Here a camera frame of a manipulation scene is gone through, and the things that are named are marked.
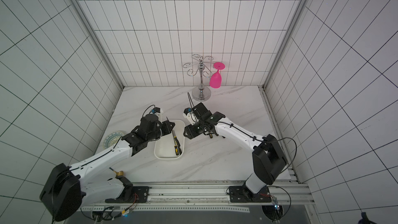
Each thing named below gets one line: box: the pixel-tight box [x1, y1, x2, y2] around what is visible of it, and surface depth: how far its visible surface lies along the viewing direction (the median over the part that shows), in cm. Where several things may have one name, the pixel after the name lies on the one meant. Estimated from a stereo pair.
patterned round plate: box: [102, 131, 124, 150], surface depth 91 cm
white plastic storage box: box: [153, 119, 186, 160], surface depth 88 cm
